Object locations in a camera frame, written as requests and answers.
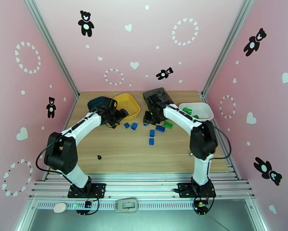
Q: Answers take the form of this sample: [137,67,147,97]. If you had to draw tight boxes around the yellow plastic container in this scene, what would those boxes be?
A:
[112,93,141,119]

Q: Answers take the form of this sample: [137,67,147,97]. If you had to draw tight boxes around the dark teal plastic container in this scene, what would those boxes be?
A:
[87,96,112,112]

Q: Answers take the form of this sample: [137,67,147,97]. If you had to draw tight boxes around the grey compartment organizer box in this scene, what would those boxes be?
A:
[143,87,176,110]

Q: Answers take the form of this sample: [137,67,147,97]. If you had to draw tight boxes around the white plastic container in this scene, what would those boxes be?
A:
[178,102,214,122]

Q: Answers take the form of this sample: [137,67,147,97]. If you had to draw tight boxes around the aluminium mounting rails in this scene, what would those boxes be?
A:
[28,174,256,199]

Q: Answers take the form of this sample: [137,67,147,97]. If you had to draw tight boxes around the white round object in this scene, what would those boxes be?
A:
[53,203,68,214]

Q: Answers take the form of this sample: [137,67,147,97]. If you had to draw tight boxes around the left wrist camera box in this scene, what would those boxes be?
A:
[105,98,118,110]

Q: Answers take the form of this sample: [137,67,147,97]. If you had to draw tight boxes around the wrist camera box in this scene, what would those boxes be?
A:
[147,93,162,104]
[105,98,118,110]

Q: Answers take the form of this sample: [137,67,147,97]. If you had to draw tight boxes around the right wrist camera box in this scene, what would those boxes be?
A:
[147,93,162,104]

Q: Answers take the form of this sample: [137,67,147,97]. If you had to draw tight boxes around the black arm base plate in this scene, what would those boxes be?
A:
[174,182,216,198]
[67,182,107,198]

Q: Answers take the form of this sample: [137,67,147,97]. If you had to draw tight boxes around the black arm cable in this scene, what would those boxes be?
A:
[35,106,111,172]
[206,123,231,161]

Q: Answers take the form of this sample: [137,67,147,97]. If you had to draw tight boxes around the slotted aluminium rail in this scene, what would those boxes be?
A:
[34,200,257,211]

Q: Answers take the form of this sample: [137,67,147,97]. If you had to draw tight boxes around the grey plastic handle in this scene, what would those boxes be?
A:
[114,198,138,213]

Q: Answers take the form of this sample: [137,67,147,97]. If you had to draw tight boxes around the aluminium frame post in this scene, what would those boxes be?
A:
[201,0,256,99]
[22,0,80,100]

